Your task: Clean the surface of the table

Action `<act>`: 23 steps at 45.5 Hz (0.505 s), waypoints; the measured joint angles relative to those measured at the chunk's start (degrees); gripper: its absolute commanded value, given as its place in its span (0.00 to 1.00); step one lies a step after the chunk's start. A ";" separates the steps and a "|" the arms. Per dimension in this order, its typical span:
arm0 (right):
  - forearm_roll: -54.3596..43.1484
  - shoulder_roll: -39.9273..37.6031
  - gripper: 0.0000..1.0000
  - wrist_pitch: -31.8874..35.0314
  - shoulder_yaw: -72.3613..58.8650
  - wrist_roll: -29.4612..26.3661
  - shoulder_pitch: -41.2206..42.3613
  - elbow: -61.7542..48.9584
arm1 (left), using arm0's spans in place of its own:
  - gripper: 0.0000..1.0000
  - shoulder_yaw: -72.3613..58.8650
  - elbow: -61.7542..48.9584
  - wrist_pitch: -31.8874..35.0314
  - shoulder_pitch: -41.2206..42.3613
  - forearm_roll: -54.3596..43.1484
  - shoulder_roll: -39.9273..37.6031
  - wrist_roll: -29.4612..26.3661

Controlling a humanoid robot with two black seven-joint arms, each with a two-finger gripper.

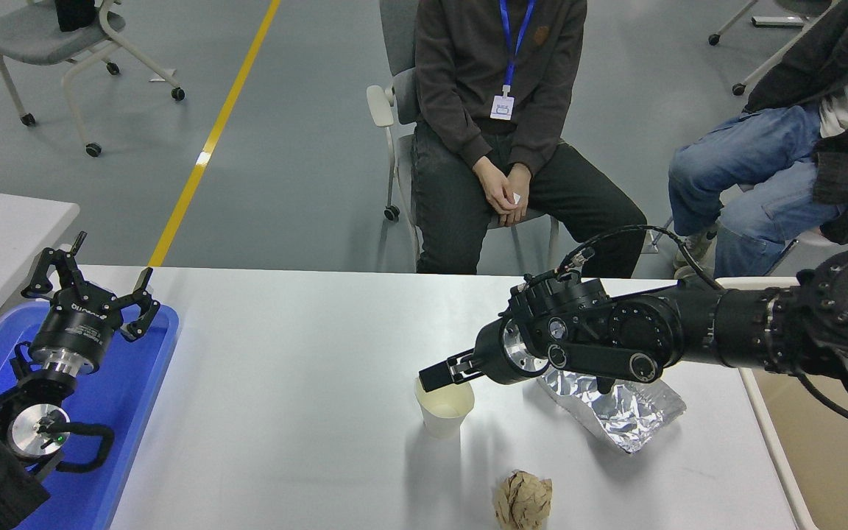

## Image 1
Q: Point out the grey chair on castors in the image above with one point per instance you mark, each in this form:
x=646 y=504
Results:
x=777 y=22

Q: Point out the seated person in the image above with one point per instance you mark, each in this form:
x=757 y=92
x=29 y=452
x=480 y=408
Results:
x=468 y=73
x=755 y=162

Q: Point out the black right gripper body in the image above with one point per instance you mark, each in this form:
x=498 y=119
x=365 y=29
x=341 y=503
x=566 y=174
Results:
x=490 y=357

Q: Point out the person's left hand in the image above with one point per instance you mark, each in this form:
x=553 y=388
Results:
x=522 y=177

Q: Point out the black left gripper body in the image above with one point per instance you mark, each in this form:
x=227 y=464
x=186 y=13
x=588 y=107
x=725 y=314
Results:
x=74 y=324

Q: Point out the large beige plastic bin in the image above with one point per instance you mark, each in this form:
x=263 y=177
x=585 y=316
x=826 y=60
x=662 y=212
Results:
x=836 y=471

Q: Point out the crumpled tan paper ball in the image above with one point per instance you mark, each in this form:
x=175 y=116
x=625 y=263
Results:
x=523 y=504

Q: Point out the black bag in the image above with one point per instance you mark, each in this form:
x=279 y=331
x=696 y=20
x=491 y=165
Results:
x=74 y=15

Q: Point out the white seat metal chair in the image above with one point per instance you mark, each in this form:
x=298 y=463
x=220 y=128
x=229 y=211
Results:
x=818 y=239

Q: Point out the silver foil tray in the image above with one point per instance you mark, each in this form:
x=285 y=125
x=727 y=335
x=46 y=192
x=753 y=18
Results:
x=630 y=419

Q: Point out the person's right hand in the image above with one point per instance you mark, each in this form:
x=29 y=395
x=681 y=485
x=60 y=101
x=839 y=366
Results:
x=494 y=185

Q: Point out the white paper cup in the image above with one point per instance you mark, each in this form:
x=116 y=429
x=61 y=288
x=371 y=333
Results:
x=442 y=419

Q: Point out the grey chair with white armrest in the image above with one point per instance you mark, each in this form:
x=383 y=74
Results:
x=398 y=29

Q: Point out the blue plastic tray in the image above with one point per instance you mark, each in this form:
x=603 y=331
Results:
x=122 y=390

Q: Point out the grey chair with cream frame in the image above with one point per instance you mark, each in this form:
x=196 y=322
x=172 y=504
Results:
x=34 y=33

